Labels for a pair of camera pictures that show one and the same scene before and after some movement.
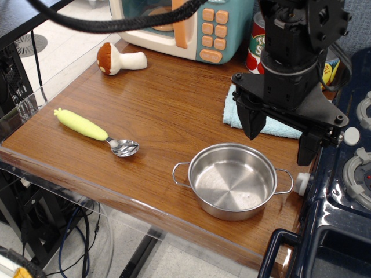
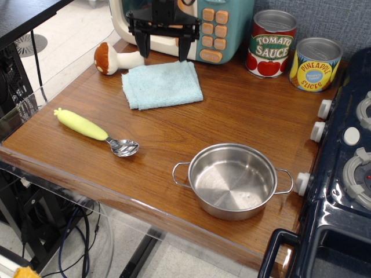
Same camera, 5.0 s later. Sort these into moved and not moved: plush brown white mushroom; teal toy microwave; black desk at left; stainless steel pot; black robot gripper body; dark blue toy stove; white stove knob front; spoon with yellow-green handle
Moved: black robot gripper body
Not moved: stainless steel pot; black desk at left; dark blue toy stove; teal toy microwave; plush brown white mushroom; spoon with yellow-green handle; white stove knob front
